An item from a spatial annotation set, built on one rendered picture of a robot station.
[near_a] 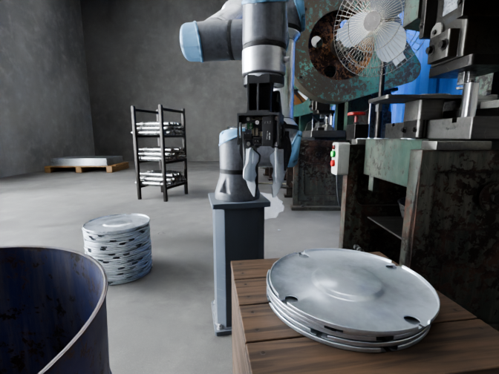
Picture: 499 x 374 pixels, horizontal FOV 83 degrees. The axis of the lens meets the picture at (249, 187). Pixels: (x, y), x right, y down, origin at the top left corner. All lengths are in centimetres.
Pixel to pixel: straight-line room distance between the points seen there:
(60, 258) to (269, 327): 35
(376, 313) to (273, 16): 49
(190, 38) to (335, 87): 186
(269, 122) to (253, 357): 35
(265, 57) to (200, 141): 717
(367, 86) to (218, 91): 557
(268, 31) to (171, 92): 736
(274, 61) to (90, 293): 46
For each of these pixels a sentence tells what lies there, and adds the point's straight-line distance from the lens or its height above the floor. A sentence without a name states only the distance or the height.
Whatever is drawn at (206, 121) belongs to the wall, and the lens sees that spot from 762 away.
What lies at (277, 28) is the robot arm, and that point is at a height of 82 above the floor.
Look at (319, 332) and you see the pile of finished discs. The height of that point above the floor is 35.
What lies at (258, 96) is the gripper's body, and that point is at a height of 72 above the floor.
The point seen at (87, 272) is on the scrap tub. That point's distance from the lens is 50.
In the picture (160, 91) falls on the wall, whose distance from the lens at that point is 791.
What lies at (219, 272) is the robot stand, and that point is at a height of 21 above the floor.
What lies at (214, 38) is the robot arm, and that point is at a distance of 63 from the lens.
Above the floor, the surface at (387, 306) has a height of 39.
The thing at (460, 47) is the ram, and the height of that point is 92.
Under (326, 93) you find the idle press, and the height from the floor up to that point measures 98.
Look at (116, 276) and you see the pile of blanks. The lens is 144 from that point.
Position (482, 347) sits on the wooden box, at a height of 35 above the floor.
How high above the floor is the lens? 65
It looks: 10 degrees down
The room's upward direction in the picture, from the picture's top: straight up
